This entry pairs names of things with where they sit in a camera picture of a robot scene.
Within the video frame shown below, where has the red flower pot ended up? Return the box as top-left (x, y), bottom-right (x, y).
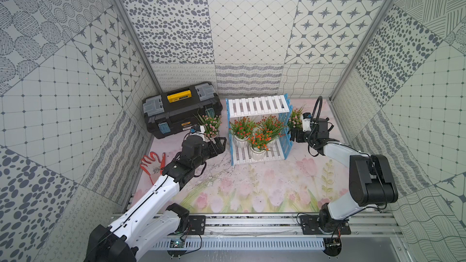
top-left (229, 116), bottom-right (258, 149)
top-left (257, 115), bottom-right (285, 149)

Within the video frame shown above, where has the orange flower pot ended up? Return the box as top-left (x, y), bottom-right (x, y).
top-left (248, 131), bottom-right (273, 161)

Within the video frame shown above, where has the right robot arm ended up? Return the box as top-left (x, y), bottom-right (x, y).
top-left (290, 113), bottom-right (399, 234)

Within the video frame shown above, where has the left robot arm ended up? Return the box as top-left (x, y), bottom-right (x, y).
top-left (85, 133), bottom-right (227, 262)

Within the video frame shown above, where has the white blue two-tier rack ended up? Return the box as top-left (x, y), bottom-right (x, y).
top-left (226, 94), bottom-right (292, 162)

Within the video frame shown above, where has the pink flower pot right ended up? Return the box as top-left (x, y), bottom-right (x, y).
top-left (287, 107), bottom-right (303, 130)

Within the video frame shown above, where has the pink flower pot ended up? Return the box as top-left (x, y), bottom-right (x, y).
top-left (197, 115), bottom-right (222, 141)
top-left (287, 107), bottom-right (303, 130)

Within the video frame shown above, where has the pink flower pot left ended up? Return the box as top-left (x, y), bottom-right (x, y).
top-left (197, 115), bottom-right (222, 141)

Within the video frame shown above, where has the black plastic toolbox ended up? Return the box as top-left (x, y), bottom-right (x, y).
top-left (143, 81), bottom-right (223, 139)

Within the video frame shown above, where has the red white work glove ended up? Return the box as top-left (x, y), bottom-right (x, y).
top-left (140, 152), bottom-right (166, 185)

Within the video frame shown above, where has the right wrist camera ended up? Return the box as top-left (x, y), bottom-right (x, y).
top-left (302, 112), bottom-right (313, 132)

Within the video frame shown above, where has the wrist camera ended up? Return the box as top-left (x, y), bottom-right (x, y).
top-left (302, 112), bottom-right (313, 132)
top-left (190, 125), bottom-right (205, 137)

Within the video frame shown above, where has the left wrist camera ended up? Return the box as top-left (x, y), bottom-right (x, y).
top-left (190, 125), bottom-right (205, 137)

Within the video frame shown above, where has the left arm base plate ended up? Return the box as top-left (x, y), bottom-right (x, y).
top-left (173, 215), bottom-right (206, 235)

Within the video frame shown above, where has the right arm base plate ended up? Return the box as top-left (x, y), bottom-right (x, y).
top-left (296, 213), bottom-right (351, 235)

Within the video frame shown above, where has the aluminium mounting rail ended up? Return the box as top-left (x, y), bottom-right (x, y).
top-left (200, 212), bottom-right (402, 238)

